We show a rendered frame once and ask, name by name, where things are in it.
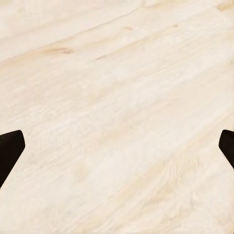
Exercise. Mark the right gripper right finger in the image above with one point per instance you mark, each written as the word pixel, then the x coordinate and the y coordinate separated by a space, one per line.
pixel 226 145

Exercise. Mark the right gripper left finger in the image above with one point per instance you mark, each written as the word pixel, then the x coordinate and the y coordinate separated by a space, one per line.
pixel 12 145

